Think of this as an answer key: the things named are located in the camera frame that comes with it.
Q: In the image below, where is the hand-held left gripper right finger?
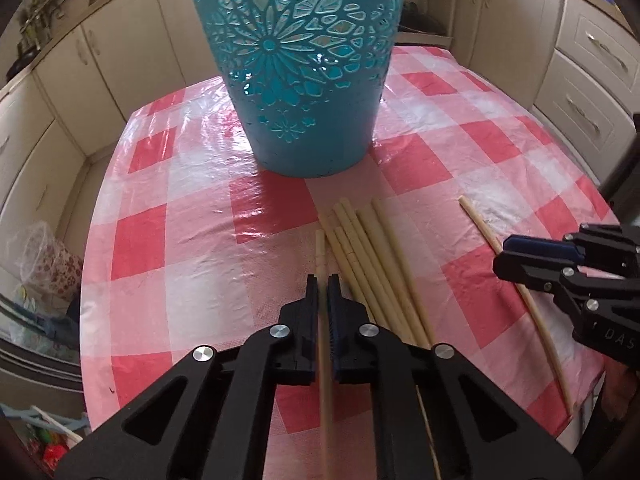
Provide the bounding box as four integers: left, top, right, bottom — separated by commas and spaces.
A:
327, 274, 585, 480

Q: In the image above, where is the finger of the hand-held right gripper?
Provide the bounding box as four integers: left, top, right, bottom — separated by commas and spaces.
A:
492, 254, 630, 332
502, 224, 630, 272

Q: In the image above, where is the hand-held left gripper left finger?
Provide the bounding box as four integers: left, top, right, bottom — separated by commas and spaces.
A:
54, 274, 319, 480

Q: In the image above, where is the pile of bamboo chopsticks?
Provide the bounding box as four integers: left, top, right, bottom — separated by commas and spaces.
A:
318, 199, 443, 480

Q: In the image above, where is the bamboo chopstick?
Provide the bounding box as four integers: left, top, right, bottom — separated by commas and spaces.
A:
315, 229, 334, 480
458, 195, 574, 417

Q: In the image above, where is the teal floral cutout bucket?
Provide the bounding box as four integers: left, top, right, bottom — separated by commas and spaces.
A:
178, 0, 411, 179

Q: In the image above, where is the red white checked tablecloth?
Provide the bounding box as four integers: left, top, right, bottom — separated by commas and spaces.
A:
80, 45, 621, 480

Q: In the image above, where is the cream cupboard with drawers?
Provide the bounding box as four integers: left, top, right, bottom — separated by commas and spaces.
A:
452, 0, 640, 196

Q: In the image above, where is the black pan on trolley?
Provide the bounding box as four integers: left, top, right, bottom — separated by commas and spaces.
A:
404, 2, 447, 35

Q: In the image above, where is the clear bag with floral item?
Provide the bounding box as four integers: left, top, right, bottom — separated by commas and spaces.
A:
7, 222, 84, 311

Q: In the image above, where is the light blue folding rack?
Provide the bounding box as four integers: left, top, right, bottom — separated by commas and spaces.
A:
0, 402, 92, 443

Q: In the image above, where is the cream base cabinet run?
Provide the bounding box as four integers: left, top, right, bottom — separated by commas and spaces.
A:
0, 0, 236, 261

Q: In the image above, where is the black frying pan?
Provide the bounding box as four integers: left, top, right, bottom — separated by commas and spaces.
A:
5, 51, 40, 82

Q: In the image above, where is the counter utensil rack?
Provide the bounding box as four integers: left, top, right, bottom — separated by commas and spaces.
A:
17, 0, 98, 61

